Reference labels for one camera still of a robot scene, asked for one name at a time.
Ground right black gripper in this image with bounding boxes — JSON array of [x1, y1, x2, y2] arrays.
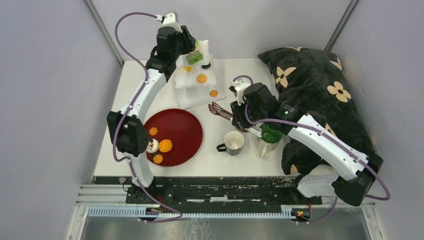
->
[[230, 95, 267, 130]]

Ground green striped cake slice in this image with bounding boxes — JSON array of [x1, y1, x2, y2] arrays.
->
[[186, 50, 204, 66]]

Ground yellow cake wedge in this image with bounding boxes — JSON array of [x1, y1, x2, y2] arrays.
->
[[182, 66, 193, 72]]

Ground dark chocolate sandwich cookie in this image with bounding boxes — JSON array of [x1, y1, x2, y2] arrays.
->
[[201, 62, 212, 70]]

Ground cream green-lined mug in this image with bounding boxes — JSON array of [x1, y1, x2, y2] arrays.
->
[[255, 124, 283, 159]]

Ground round beige biscuit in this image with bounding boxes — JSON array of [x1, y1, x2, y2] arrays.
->
[[196, 74, 208, 84]]

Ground metal serving tongs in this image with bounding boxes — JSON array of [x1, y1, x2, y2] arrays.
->
[[207, 102, 262, 137]]

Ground white three-tier dessert stand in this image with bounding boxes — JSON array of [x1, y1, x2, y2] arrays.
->
[[174, 40, 226, 109]]

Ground small chip cookie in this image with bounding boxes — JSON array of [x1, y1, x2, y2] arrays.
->
[[209, 90, 219, 98]]

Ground dark red round tray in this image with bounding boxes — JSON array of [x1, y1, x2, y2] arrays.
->
[[144, 108, 203, 167]]

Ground large orange egg tart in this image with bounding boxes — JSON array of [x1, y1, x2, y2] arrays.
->
[[158, 139, 173, 153]]

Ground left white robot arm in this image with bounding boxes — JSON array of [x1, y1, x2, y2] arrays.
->
[[106, 25, 196, 204]]

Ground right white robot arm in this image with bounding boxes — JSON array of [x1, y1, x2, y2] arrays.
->
[[229, 79, 391, 207]]

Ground black white-lined mug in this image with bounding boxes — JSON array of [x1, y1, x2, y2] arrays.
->
[[216, 131, 245, 156]]

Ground black floral pillow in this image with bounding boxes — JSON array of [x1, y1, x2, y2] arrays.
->
[[257, 47, 375, 156]]

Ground chocolate chip cookie upper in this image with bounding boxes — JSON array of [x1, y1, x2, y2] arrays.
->
[[149, 127, 159, 136]]

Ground chocolate chip cookie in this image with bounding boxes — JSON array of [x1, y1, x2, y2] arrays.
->
[[149, 127, 159, 136], [152, 154, 164, 165]]

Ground white chocolate-drizzled donut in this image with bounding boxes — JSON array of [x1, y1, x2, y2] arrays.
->
[[146, 138, 159, 154]]

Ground chocolate chip cookie lower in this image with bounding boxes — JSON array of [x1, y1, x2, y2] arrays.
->
[[152, 154, 164, 165]]

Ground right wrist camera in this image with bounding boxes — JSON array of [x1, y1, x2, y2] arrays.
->
[[228, 78, 253, 102]]

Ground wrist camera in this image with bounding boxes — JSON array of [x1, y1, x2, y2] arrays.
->
[[156, 10, 183, 33], [228, 78, 253, 102]]

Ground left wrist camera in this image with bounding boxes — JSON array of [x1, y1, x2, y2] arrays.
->
[[156, 10, 183, 33]]

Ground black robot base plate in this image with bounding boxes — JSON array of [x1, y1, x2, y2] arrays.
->
[[125, 176, 323, 215]]

